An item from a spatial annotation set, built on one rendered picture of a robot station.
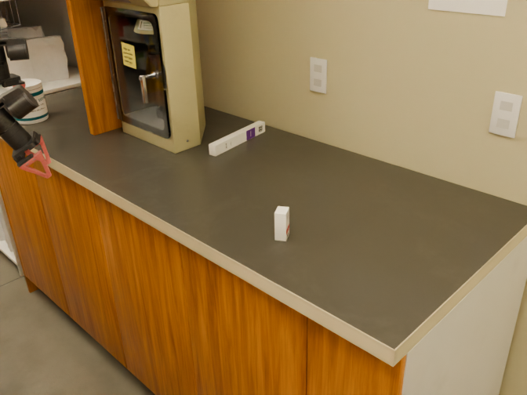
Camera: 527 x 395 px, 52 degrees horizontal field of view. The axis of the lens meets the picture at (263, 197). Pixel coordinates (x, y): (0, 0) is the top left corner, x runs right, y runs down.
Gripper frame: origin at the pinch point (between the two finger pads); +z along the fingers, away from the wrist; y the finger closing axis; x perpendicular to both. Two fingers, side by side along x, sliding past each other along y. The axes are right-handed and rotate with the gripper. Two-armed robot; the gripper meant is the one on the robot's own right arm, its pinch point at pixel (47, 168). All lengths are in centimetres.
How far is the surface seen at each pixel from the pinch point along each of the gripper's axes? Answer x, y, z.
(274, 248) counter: -37, -45, 34
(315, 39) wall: -88, 19, 24
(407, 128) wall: -90, -14, 51
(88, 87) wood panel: -17, 52, 1
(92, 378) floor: 55, 29, 89
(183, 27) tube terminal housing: -54, 25, -3
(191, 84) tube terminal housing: -46, 26, 14
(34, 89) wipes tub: 3, 75, -4
